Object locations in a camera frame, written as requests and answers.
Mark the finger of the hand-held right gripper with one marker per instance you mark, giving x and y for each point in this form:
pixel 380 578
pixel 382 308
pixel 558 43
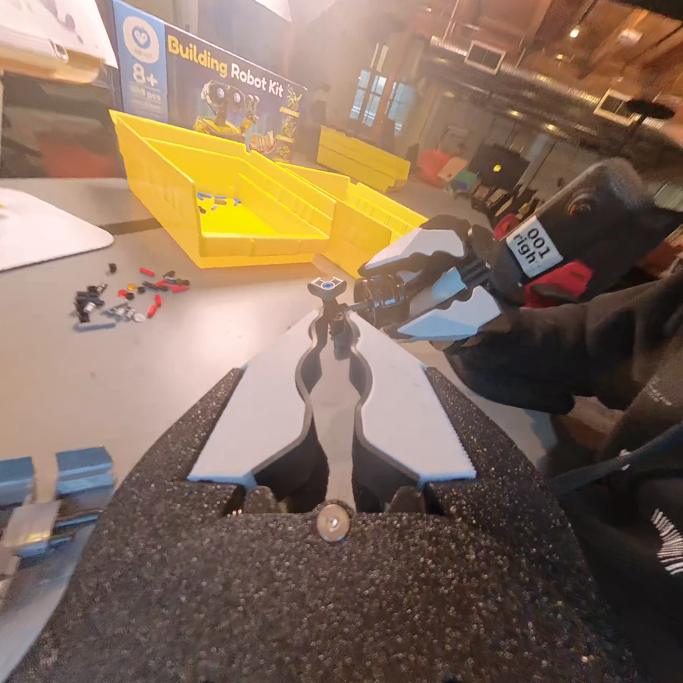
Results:
pixel 459 320
pixel 416 245

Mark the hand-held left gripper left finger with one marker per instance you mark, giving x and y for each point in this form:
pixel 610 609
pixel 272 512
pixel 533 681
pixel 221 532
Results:
pixel 256 416

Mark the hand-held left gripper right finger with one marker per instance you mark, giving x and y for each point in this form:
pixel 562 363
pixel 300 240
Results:
pixel 411 416

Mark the black toy wheel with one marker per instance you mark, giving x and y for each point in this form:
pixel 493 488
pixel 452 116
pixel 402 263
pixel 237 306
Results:
pixel 381 301

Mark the grey desk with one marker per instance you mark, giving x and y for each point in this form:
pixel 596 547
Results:
pixel 160 384

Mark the yellow storage bin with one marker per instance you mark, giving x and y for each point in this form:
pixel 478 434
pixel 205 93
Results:
pixel 363 235
pixel 256 248
pixel 357 160

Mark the red plastic container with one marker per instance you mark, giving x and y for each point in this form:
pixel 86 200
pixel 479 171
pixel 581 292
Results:
pixel 565 280

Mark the black round stand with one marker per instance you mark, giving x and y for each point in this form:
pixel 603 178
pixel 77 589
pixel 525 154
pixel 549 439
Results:
pixel 648 110

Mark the large paned window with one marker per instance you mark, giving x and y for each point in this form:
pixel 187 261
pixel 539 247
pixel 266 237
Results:
pixel 373 96

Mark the pile of small brick pieces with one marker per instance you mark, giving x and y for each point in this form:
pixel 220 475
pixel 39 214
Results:
pixel 85 304

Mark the cluster of blue brick pins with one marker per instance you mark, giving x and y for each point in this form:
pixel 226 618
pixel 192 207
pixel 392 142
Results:
pixel 213 205

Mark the blue robot kit box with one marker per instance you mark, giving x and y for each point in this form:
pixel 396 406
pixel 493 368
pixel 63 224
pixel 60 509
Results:
pixel 213 80

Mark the person in black hoodie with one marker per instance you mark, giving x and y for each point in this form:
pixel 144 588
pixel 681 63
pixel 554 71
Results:
pixel 640 560

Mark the white rounded base plate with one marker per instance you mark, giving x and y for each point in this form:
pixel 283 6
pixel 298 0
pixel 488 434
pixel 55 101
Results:
pixel 42 229

